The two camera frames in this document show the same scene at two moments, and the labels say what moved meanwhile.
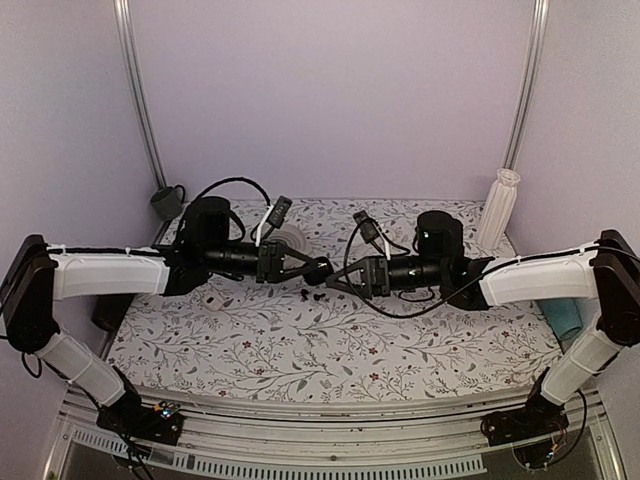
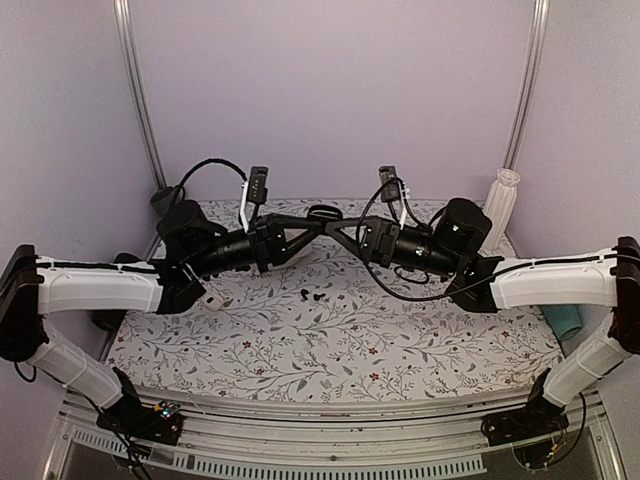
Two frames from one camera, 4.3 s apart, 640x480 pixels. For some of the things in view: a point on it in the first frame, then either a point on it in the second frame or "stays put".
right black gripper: [379, 263] -> [379, 240]
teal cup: [563, 315] stays put
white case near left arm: [213, 303] stays put
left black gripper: [276, 273] -> [268, 240]
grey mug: [165, 202] stays put
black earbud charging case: [319, 269] -> [325, 212]
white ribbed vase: [498, 212] stays put
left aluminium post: [129, 47] stays put
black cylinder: [108, 310] stays put
